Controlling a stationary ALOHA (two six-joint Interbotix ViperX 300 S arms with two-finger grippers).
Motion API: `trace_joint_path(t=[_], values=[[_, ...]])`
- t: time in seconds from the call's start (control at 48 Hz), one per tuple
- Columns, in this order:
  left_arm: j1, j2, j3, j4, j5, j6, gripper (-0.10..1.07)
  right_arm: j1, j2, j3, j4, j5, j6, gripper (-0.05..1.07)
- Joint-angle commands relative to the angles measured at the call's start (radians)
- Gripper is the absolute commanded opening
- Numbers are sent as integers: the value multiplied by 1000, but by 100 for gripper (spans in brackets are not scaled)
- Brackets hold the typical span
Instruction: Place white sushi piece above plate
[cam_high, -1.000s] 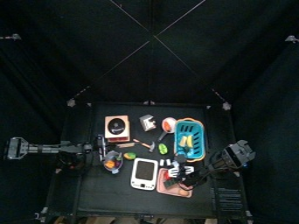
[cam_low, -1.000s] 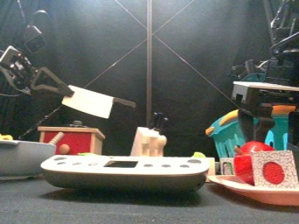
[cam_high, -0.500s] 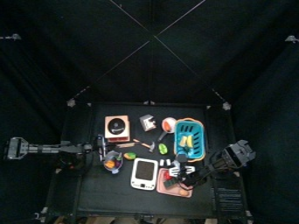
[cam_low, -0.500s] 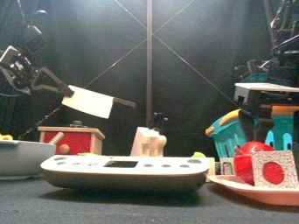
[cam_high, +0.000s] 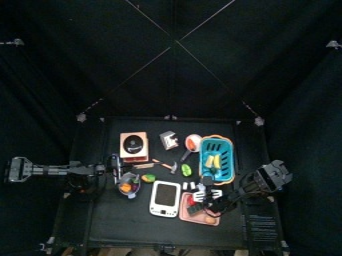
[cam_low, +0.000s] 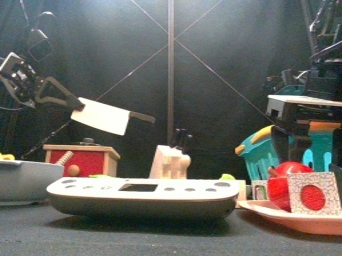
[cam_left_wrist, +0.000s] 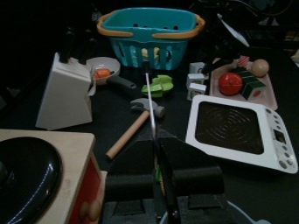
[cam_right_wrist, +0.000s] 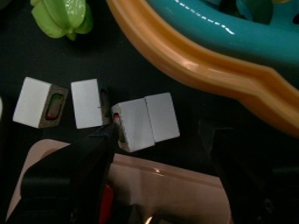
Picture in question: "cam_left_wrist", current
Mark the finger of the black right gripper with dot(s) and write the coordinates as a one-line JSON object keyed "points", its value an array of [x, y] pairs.
{"points": [[213, 65]]}

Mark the red toy tomato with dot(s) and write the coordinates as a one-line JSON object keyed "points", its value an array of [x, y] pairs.
{"points": [[230, 84]]}

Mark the white sushi piece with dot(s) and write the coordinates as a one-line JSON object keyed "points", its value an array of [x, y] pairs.
{"points": [[197, 67], [198, 91], [195, 79]]}

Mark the black toy pan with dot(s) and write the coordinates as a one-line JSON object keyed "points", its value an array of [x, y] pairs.
{"points": [[27, 178]]}

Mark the pink plate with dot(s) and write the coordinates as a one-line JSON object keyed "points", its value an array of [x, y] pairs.
{"points": [[269, 96]]}

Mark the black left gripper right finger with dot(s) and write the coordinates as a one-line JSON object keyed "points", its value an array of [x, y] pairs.
{"points": [[194, 180]]}

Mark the red white striped toy piece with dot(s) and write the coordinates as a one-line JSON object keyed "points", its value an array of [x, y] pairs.
{"points": [[243, 61]]}

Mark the wooden toy stove red front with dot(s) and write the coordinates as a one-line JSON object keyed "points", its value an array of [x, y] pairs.
{"points": [[79, 151]]}

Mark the green toy lettuce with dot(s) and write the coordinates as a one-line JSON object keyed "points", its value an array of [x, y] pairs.
{"points": [[159, 86]]}

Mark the wooden toy hammer grey head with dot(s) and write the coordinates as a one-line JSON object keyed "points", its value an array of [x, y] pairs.
{"points": [[129, 134]]}

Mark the yellow toy food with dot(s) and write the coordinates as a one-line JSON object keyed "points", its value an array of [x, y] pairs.
{"points": [[157, 54]]}

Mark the orange toy carrot piece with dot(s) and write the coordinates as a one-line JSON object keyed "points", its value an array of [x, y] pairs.
{"points": [[103, 73]]}

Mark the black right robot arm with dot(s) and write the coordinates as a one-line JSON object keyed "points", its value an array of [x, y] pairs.
{"points": [[223, 11]]}

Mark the white toy knife block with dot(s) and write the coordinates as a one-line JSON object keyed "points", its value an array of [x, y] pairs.
{"points": [[64, 96]]}

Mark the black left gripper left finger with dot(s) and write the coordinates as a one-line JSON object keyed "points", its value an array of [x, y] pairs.
{"points": [[130, 180]]}

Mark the white toy induction cooker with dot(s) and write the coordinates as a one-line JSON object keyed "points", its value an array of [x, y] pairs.
{"points": [[230, 128]]}

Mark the beige toy egg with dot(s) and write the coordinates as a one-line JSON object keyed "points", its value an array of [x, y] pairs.
{"points": [[259, 67]]}

